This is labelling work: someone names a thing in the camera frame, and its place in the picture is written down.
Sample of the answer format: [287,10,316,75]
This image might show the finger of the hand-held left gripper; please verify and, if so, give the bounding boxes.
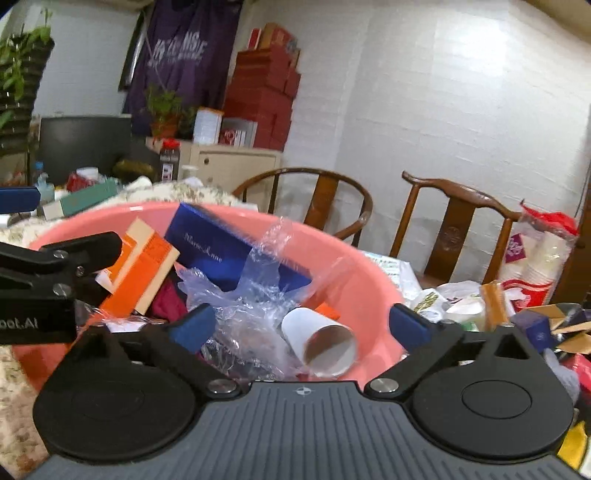
[0,232,122,297]
[0,186,41,216]

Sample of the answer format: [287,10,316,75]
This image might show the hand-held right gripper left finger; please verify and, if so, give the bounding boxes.
[74,302,243,400]

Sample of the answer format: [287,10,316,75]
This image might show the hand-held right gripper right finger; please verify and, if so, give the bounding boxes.
[364,302,533,400]

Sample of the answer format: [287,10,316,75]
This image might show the pink plastic basin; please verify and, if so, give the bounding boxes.
[14,200,408,404]

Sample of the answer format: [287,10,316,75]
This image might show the white paper cup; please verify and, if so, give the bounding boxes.
[281,306,359,377]

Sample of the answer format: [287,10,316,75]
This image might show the plastic water bottle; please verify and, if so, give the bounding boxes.
[30,161,56,204]

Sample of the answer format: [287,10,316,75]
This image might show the maroon cloth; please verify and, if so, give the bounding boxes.
[148,276,191,325]

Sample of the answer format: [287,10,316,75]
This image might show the white printed plastic bag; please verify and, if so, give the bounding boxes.
[364,251,422,306]

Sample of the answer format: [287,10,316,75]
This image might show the crumpled white bag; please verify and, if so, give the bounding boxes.
[406,281,491,331]

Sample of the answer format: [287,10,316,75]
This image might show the clear plastic wrap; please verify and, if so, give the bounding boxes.
[177,217,325,384]

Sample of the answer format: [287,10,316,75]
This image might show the green box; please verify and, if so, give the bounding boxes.
[41,178,122,219]

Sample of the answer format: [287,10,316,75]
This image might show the red package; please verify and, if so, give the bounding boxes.
[67,167,100,193]

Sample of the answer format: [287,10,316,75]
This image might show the orange box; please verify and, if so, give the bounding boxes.
[98,217,181,318]

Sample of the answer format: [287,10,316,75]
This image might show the black slatted rack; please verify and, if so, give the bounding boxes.
[0,37,55,155]

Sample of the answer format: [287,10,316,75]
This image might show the black monitor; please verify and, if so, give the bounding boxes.
[39,115,132,183]

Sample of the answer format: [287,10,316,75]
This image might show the brown paper packet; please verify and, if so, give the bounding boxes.
[480,281,511,331]

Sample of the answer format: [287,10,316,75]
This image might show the straight-back wooden chair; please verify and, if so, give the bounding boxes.
[389,170,536,288]

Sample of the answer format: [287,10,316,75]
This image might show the dark olive bowl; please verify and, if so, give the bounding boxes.
[113,159,156,179]

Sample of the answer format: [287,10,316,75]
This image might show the small dark blue box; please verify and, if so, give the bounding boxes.
[512,309,562,352]

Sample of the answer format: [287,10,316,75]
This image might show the green leafy plant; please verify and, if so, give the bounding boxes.
[0,11,54,126]

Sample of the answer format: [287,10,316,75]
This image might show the dark bottle with red cap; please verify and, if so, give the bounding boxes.
[158,138,182,183]

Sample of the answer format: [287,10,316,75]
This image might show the bagged pack of paper cups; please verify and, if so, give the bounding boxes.
[496,203,580,308]

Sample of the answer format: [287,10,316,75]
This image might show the round-back wooden chair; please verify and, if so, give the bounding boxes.
[231,167,374,248]

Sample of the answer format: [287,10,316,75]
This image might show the beige cabinet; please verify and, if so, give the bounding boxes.
[145,137,283,191]

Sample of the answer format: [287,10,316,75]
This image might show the cardboard piece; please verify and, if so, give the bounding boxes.
[549,302,591,354]

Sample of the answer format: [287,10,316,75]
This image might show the potted plant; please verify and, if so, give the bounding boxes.
[145,85,197,139]

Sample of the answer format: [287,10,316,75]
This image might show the white can with orange lid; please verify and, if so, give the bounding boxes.
[194,107,225,145]

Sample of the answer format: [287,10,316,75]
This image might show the red and white box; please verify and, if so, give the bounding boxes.
[219,117,258,148]

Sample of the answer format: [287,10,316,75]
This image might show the purple printed t-shirt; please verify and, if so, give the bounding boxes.
[122,0,243,136]

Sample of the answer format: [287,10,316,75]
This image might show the stack of red boxes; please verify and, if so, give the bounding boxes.
[223,23,303,151]

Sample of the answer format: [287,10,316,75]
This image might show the dark frame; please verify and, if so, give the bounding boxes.
[117,9,147,93]

